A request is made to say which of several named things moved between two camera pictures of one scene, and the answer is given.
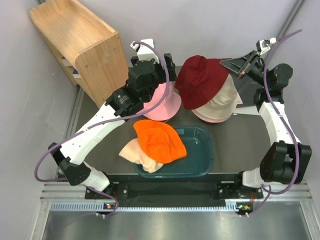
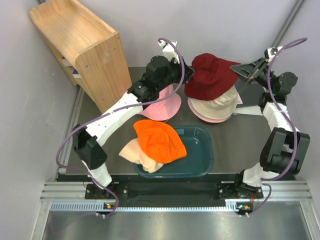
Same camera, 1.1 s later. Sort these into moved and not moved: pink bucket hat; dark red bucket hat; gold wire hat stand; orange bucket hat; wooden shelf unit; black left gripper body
Moved: dark red bucket hat; black left gripper body
Not moved: pink bucket hat; wooden shelf unit; orange bucket hat; gold wire hat stand
